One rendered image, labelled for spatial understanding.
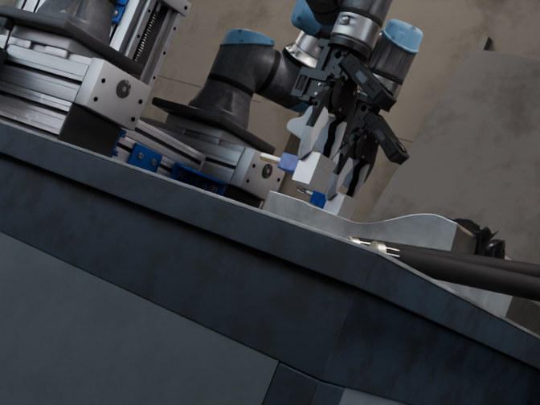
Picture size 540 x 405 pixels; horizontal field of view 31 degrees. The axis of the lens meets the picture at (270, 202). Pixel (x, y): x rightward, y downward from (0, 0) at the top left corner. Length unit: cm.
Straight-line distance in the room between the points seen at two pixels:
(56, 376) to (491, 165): 388
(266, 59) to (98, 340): 133
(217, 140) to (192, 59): 436
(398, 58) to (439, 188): 298
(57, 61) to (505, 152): 329
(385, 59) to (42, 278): 92
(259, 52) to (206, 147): 26
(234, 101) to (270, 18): 406
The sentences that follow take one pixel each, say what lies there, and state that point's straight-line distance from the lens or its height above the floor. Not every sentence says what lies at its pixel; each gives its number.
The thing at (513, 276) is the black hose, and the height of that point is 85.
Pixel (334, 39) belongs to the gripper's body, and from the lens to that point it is 161.
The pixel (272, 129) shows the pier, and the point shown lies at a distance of 579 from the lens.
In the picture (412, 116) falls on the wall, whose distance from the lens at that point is 551.
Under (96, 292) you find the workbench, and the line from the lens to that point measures 109.
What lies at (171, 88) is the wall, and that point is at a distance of 656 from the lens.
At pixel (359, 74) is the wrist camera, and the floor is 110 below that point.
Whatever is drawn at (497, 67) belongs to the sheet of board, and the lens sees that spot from 521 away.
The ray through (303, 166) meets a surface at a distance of 156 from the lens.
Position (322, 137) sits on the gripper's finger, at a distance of 163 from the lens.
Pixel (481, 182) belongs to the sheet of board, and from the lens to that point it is 477.
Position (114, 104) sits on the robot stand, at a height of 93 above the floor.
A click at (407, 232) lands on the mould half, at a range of 158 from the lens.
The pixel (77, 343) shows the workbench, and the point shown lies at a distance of 109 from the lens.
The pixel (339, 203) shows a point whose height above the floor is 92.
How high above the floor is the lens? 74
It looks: 4 degrees up
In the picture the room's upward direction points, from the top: 22 degrees clockwise
